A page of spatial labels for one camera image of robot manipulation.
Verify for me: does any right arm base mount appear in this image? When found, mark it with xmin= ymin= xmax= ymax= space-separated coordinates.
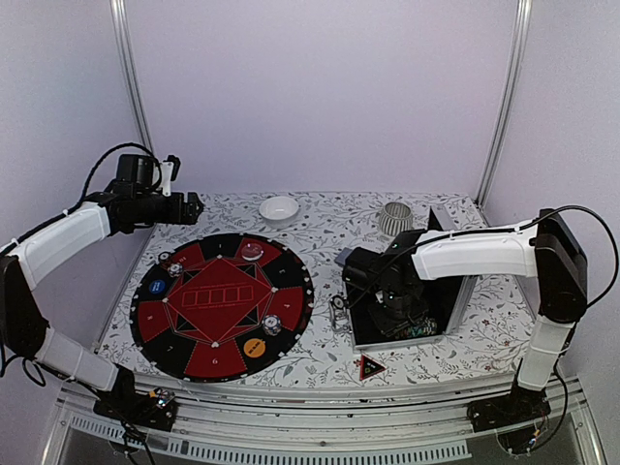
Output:
xmin=466 ymin=384 xmax=551 ymax=432

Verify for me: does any aluminium frame post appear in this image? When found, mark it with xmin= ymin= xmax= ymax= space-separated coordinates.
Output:
xmin=109 ymin=0 xmax=157 ymax=154
xmin=475 ymin=0 xmax=533 ymax=210

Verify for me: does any front aluminium rail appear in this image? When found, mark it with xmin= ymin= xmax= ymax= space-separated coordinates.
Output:
xmin=40 ymin=375 xmax=611 ymax=464

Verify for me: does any round red black poker mat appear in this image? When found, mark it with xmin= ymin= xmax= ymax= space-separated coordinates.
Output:
xmin=129 ymin=233 xmax=314 ymax=383

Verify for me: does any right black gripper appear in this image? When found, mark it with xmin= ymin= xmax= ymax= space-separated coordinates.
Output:
xmin=368 ymin=286 xmax=427 ymax=336

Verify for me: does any blue white chip stack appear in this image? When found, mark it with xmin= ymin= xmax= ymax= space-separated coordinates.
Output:
xmin=167 ymin=263 xmax=184 ymax=278

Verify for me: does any red black triangle card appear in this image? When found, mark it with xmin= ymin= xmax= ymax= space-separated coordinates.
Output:
xmin=359 ymin=355 xmax=387 ymax=381

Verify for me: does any blue small blind button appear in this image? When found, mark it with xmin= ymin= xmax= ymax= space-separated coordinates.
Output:
xmin=148 ymin=279 xmax=167 ymax=295

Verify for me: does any striped grey white cup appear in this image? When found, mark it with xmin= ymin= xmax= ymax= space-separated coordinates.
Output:
xmin=379 ymin=201 xmax=414 ymax=236

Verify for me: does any white ceramic bowl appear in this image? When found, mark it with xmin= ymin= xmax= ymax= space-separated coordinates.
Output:
xmin=259 ymin=196 xmax=300 ymax=229

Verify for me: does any orange big blind button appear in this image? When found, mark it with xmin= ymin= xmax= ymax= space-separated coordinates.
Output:
xmin=243 ymin=338 xmax=266 ymax=358

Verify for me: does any right aluminium frame post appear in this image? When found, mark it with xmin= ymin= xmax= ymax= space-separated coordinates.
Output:
xmin=475 ymin=0 xmax=533 ymax=210

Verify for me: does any left aluminium frame post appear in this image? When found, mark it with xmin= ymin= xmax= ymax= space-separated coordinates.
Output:
xmin=109 ymin=0 xmax=157 ymax=154

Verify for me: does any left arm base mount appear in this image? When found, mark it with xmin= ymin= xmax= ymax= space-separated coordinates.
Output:
xmin=93 ymin=387 xmax=178 ymax=432

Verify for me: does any lower poker chip row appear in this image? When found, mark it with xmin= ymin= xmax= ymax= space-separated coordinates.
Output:
xmin=403 ymin=318 xmax=438 ymax=339

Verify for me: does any aluminium poker chip case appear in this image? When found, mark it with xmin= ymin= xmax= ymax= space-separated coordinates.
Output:
xmin=330 ymin=205 xmax=478 ymax=352

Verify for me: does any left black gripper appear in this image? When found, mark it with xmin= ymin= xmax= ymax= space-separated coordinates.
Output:
xmin=138 ymin=190 xmax=205 ymax=224

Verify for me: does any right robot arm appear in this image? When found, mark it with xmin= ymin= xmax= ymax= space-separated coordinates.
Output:
xmin=336 ymin=208 xmax=596 ymax=422

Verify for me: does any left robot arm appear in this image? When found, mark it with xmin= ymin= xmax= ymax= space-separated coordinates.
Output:
xmin=1 ymin=142 xmax=203 ymax=420

